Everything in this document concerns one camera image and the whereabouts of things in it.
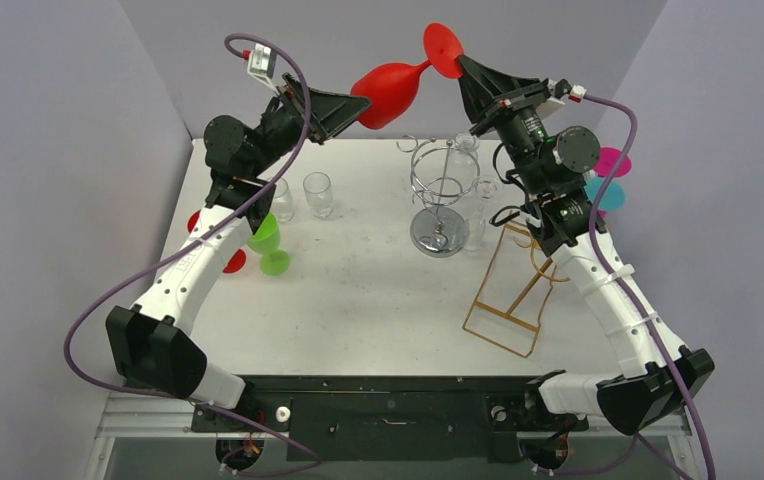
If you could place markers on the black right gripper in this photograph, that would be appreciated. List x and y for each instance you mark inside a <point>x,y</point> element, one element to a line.
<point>497,104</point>

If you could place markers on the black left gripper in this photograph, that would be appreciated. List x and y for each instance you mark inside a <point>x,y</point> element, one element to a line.
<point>330,113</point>

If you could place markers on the patterned clear glass goblet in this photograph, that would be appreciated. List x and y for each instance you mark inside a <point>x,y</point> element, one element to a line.
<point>318,193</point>

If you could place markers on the green plastic wine glass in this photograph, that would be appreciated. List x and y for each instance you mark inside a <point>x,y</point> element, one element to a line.
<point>266,242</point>

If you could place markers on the red plastic wine glass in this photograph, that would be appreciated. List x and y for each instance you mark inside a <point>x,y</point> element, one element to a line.
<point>237,261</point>

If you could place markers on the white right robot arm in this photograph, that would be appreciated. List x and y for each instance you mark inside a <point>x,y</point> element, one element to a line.
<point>657,372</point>

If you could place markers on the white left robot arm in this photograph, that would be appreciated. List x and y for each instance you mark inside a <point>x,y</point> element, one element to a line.
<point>150,340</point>

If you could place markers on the chrome spiral glass rack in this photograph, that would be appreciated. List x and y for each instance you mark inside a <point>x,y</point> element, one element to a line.
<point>437,229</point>

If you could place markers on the clear stemmed wine glass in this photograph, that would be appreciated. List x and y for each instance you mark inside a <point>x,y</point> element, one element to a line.
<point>483,192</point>

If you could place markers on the pink plastic wine glass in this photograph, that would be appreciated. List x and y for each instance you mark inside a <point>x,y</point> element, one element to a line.
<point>608,159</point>

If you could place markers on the blue plastic wine glass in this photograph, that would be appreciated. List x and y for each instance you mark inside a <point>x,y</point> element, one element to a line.
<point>613,198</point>

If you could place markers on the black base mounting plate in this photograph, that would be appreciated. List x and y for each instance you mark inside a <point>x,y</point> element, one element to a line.
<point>408,418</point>

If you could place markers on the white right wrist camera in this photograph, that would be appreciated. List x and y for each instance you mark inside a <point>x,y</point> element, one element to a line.
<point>563,90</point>

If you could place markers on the gold wire glass rack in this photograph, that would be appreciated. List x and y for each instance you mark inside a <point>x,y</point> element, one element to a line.
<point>508,308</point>

